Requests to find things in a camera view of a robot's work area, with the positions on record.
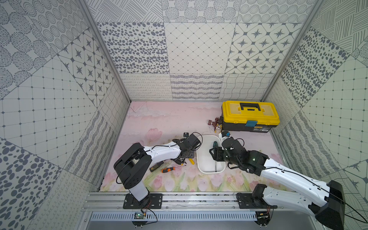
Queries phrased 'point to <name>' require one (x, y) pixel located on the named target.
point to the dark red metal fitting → (214, 123)
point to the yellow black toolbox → (252, 116)
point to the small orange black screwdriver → (167, 169)
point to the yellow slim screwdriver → (191, 161)
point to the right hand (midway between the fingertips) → (213, 152)
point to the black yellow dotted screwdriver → (152, 168)
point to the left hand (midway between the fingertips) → (190, 150)
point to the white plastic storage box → (205, 163)
